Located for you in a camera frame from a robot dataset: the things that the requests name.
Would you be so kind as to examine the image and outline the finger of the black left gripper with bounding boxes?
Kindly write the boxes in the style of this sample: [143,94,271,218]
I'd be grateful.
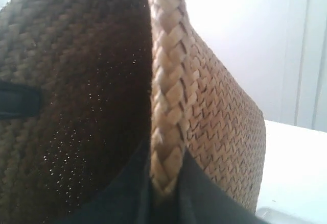
[1,81,42,119]

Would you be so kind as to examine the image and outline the brown woven straw basket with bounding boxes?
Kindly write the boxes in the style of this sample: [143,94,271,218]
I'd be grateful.
[1,0,266,223]

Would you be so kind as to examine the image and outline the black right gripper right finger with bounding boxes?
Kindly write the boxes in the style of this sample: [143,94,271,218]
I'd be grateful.
[176,148,268,224]

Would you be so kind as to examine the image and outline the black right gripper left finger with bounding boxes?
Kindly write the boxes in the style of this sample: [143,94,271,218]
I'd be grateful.
[58,144,154,224]

